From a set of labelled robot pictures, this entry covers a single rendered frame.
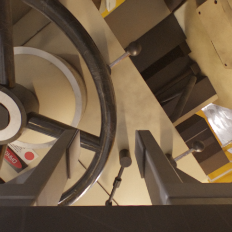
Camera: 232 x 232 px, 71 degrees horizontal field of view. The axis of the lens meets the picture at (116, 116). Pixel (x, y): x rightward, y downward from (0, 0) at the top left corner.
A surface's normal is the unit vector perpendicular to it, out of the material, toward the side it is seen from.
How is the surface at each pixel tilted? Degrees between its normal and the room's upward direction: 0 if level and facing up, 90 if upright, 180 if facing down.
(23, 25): 90
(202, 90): 90
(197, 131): 90
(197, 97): 90
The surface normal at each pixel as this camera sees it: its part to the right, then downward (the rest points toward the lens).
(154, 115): 0.03, 0.26
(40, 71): 0.28, -0.18
